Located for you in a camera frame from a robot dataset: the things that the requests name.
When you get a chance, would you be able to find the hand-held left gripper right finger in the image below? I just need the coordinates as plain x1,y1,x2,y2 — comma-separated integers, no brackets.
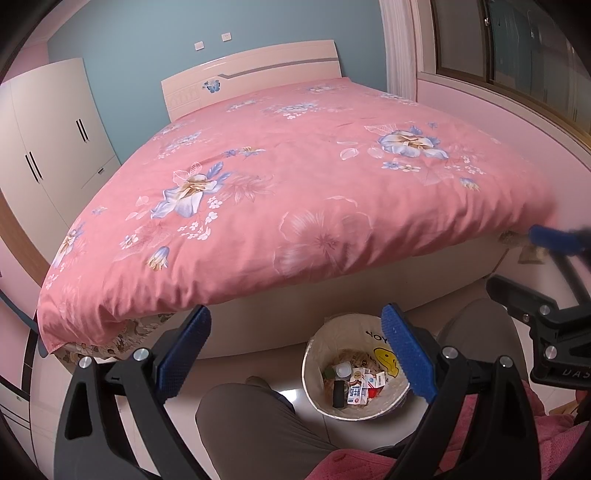
381,303,541,480

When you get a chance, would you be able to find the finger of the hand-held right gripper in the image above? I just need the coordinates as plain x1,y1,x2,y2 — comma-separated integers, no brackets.
529,224,591,310
486,275,555,325

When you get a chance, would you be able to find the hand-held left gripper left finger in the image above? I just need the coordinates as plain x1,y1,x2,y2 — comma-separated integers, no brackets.
54,305,212,480

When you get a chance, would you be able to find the wastebasket with yellow smiley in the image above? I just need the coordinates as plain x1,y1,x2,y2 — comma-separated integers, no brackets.
301,314,411,421

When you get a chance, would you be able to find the person's left leg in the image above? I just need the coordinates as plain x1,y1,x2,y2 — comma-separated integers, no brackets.
195,375,342,480

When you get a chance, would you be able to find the white bed base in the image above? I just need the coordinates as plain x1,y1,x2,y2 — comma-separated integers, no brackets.
203,235,509,361

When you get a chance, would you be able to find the person's pink clothing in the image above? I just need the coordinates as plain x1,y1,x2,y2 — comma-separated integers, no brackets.
305,392,591,480

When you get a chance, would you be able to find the pink floral duvet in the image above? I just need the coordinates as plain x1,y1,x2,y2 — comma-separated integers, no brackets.
37,76,557,356

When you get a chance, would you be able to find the white cabinet dark trim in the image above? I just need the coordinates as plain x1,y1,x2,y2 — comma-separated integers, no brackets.
0,272,51,430

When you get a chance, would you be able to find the window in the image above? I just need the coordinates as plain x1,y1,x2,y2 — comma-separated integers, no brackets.
431,0,591,153

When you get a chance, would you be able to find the white curtain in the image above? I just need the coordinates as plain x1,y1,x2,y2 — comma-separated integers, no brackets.
379,0,419,100

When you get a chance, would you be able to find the white wardrobe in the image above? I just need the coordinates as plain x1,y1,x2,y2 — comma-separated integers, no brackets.
0,58,122,268

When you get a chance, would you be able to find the cream bed headboard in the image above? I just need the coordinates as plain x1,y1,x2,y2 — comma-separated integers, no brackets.
161,39,343,123

